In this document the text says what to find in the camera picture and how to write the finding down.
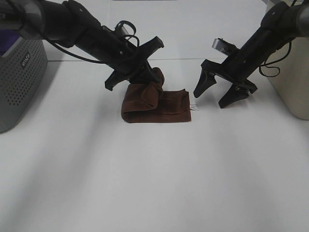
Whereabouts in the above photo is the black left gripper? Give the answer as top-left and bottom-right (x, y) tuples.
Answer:
(77, 26), (164, 91)

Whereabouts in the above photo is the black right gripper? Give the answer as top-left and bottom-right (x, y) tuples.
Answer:
(193, 27), (283, 108)

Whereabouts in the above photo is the brown towel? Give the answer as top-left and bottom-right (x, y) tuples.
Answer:
(121, 67), (191, 123)

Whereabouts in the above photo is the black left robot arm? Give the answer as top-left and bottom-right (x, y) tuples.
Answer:
(0, 0), (164, 90)

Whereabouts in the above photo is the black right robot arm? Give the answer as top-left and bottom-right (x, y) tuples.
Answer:
(193, 0), (309, 108)

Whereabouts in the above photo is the white towel care label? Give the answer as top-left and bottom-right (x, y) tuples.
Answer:
(190, 104), (199, 112)

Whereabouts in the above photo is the grey perforated laundry basket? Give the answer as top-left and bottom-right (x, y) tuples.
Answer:
(0, 36), (47, 132)

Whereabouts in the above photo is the purple cloth in basket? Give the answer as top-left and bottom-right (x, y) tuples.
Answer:
(0, 29), (20, 57)

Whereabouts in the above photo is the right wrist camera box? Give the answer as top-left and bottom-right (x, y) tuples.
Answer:
(212, 38), (238, 56)

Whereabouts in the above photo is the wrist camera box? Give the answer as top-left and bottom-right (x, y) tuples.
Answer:
(113, 20), (137, 41)
(212, 38), (238, 56)

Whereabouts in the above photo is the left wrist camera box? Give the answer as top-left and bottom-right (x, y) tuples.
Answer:
(113, 20), (137, 41)

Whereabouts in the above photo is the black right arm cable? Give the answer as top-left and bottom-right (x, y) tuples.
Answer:
(258, 41), (293, 78)

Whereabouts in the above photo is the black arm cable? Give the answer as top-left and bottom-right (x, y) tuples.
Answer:
(258, 41), (293, 78)
(43, 33), (140, 64)

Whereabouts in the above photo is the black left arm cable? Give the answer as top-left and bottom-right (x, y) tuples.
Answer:
(43, 33), (140, 64)

